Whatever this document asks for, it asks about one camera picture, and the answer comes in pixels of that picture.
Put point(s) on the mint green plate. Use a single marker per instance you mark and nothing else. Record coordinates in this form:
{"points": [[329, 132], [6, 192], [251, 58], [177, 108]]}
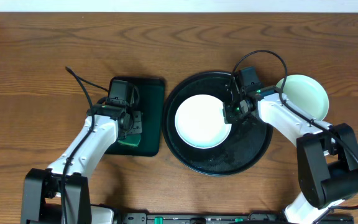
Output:
{"points": [[307, 94]]}

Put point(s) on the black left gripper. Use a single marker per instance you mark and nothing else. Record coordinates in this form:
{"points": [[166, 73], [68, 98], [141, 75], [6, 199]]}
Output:
{"points": [[137, 122]]}

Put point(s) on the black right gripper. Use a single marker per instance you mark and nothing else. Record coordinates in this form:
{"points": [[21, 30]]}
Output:
{"points": [[229, 117]]}

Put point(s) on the pink plate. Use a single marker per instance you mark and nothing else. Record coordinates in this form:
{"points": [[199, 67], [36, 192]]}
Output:
{"points": [[199, 122]]}

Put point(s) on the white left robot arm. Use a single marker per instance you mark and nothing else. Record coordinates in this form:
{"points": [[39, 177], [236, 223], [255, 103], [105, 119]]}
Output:
{"points": [[60, 193]]}

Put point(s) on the round black tray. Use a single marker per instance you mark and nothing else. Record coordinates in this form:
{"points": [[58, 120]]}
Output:
{"points": [[246, 144]]}

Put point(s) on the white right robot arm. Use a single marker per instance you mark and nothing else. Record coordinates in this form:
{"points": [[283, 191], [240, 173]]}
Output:
{"points": [[327, 155]]}

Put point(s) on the rectangular black tray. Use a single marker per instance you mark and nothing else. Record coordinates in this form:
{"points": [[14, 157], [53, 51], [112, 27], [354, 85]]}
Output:
{"points": [[152, 92]]}

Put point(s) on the green sponge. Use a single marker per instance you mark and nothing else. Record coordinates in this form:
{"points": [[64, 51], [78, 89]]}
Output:
{"points": [[130, 140]]}

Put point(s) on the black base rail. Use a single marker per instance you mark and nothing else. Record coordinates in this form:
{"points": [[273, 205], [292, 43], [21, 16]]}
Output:
{"points": [[143, 218]]}

